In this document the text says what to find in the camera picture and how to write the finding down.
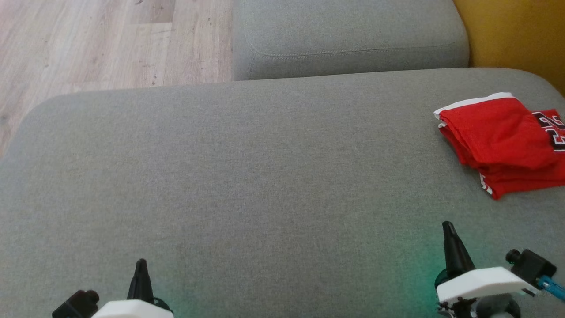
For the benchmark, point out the red jersey with number print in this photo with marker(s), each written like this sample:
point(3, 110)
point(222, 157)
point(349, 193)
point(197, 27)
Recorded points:
point(521, 181)

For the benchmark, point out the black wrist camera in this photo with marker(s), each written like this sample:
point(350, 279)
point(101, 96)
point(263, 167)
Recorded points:
point(77, 304)
point(536, 267)

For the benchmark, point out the grey sofa cushion section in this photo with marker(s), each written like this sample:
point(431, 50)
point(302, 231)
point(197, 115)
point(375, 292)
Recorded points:
point(348, 35)

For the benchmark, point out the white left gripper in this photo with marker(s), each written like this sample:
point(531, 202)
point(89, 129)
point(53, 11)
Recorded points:
point(132, 310)

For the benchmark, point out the red and white shorts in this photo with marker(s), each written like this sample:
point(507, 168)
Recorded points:
point(494, 132)

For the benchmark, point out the grey fabric sofa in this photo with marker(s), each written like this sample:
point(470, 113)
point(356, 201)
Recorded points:
point(220, 176)

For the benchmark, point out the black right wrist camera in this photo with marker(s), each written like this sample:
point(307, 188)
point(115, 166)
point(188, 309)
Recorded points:
point(536, 267)

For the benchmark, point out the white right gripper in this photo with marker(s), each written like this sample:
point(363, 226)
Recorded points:
point(481, 285)

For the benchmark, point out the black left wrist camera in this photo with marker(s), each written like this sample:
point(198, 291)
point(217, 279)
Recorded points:
point(77, 304)

